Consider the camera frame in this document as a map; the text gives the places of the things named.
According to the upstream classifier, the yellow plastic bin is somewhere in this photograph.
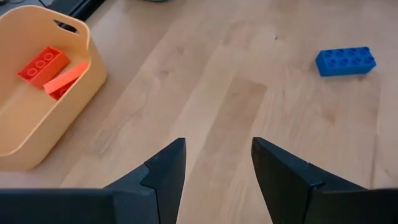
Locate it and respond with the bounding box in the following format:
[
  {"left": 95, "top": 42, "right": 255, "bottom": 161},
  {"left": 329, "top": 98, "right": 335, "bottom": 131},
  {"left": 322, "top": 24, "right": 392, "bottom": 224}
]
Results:
[{"left": 0, "top": 4, "right": 108, "bottom": 172}]

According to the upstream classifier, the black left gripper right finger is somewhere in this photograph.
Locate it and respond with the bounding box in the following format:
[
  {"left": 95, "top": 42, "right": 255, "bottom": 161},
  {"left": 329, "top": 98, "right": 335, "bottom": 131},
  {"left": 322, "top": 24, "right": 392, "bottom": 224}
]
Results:
[{"left": 251, "top": 136, "right": 398, "bottom": 224}]

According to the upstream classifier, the blue eight-stud brick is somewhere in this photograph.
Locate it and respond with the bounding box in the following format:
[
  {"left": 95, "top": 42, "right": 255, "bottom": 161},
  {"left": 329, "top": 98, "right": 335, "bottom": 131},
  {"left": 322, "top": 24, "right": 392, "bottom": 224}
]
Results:
[{"left": 315, "top": 46, "right": 377, "bottom": 78}]

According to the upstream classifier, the orange toy brick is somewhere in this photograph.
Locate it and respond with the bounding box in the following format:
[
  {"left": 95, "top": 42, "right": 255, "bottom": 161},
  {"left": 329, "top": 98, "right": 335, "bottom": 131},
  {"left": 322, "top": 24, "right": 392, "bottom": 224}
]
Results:
[{"left": 17, "top": 46, "right": 71, "bottom": 90}]

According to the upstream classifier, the orange eight-stud brick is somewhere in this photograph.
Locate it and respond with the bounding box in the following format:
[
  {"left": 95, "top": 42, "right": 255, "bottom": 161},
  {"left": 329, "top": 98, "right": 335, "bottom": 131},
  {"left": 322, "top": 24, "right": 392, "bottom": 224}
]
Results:
[{"left": 43, "top": 60, "right": 90, "bottom": 101}]

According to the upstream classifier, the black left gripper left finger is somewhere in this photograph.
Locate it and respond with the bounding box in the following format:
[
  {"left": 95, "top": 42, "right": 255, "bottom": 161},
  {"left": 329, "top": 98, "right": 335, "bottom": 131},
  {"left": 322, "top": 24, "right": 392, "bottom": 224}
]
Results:
[{"left": 0, "top": 138, "right": 187, "bottom": 224}]

